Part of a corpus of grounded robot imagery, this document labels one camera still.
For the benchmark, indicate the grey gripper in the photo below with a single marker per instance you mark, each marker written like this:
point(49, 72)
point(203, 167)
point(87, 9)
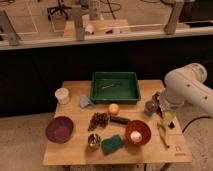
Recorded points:
point(163, 111)

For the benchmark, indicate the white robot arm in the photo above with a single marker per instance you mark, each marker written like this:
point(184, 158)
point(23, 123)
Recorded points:
point(184, 84)

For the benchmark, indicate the red bowl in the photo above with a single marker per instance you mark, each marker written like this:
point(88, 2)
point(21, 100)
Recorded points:
point(142, 128)

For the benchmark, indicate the purple bowl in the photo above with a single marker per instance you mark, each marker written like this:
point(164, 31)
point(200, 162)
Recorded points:
point(59, 129)

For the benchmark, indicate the yellow banana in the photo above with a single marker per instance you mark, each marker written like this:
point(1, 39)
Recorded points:
point(163, 134)

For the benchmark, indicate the white egg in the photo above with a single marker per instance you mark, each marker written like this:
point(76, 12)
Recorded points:
point(136, 136)

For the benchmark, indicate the dark green cucumber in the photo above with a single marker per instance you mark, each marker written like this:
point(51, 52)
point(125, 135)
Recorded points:
point(120, 120)

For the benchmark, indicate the green sponge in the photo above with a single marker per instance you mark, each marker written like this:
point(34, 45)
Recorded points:
point(112, 144)

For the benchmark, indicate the orange fruit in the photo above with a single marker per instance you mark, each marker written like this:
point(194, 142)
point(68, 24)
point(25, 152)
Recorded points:
point(113, 109)

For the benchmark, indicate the bunch of dark grapes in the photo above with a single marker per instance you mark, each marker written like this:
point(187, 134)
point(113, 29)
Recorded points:
point(98, 119)

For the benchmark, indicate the green plastic tray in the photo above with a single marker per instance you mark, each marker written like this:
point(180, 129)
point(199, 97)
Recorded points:
point(115, 87)

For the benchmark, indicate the small metal cup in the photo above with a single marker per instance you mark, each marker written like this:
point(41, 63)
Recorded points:
point(94, 141)

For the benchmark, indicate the grey crumpled cloth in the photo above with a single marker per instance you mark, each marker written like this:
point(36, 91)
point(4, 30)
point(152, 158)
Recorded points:
point(85, 101)

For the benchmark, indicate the white cup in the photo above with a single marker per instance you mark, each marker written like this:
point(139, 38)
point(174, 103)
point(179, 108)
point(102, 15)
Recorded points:
point(62, 95)

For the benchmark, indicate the black office chair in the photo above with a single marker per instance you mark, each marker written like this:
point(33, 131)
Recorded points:
point(61, 8)

